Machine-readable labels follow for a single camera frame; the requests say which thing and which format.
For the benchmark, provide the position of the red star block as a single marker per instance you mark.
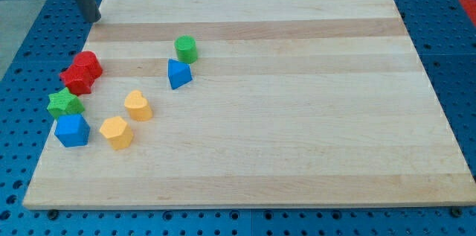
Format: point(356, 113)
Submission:
point(77, 79)

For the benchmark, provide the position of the green star block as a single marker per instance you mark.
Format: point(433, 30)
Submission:
point(64, 103)

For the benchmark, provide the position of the blue triangular prism block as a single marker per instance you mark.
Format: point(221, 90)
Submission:
point(178, 73)

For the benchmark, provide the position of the light wooden board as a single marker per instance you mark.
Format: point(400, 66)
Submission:
point(293, 104)

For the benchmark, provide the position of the green cylinder block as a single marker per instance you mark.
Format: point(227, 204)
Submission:
point(186, 50)

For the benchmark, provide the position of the yellow heart block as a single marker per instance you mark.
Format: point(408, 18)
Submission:
point(138, 106)

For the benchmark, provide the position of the yellow hexagon block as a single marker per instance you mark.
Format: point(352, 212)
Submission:
point(117, 132)

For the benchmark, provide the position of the red round block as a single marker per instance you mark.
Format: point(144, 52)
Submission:
point(89, 61)

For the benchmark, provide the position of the blue cube block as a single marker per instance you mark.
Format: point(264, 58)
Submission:
point(72, 130)

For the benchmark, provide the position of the red object at right edge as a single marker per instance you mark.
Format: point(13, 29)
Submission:
point(469, 7)

